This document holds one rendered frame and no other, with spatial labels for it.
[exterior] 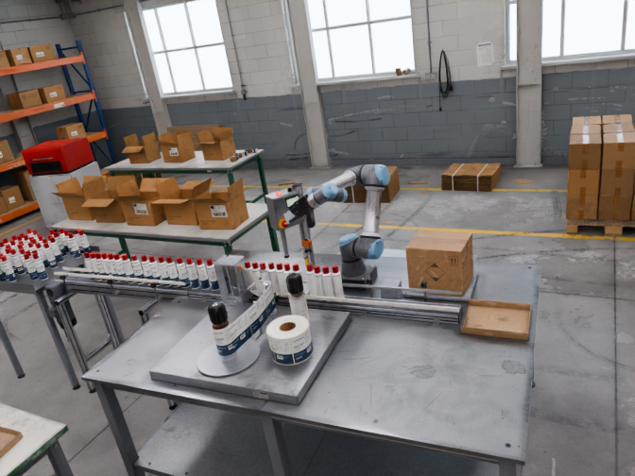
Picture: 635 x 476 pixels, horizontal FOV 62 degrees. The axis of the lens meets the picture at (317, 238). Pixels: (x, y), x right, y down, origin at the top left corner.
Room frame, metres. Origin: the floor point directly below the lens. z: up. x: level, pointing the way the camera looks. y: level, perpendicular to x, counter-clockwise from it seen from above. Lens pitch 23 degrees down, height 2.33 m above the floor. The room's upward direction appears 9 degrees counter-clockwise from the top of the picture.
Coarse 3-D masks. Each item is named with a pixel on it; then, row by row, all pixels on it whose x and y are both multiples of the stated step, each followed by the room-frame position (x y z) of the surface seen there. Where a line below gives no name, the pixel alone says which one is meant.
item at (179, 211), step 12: (168, 180) 4.74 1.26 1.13; (168, 192) 4.68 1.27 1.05; (180, 192) 4.80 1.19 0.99; (192, 192) 4.40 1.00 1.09; (204, 192) 4.57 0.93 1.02; (168, 204) 4.53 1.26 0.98; (180, 204) 4.47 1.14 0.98; (192, 204) 4.41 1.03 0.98; (168, 216) 4.55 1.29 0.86; (180, 216) 4.49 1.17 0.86; (192, 216) 4.42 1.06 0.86
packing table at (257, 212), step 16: (256, 208) 4.62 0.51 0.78; (64, 224) 5.07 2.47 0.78; (80, 224) 4.99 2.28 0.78; (96, 224) 4.91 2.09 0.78; (112, 224) 4.83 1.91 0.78; (160, 224) 4.60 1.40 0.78; (256, 224) 4.42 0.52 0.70; (160, 240) 4.41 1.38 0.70; (176, 240) 4.31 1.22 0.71; (192, 240) 4.22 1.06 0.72; (208, 240) 4.06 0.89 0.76; (224, 240) 3.98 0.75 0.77; (272, 240) 4.61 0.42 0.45; (128, 256) 5.65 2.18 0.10
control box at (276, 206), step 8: (280, 192) 2.76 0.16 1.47; (296, 192) 2.74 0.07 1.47; (272, 200) 2.67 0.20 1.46; (280, 200) 2.68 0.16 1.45; (272, 208) 2.68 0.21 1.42; (280, 208) 2.68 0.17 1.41; (272, 216) 2.70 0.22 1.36; (280, 216) 2.67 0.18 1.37; (272, 224) 2.72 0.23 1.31; (280, 224) 2.67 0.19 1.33; (288, 224) 2.69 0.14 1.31; (296, 224) 2.72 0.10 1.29
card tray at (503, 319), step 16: (480, 304) 2.33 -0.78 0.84; (496, 304) 2.30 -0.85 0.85; (512, 304) 2.26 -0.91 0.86; (528, 304) 2.23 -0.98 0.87; (480, 320) 2.20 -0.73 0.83; (496, 320) 2.18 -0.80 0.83; (512, 320) 2.16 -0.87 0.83; (528, 320) 2.09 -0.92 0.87; (496, 336) 2.06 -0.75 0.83; (512, 336) 2.02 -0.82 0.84
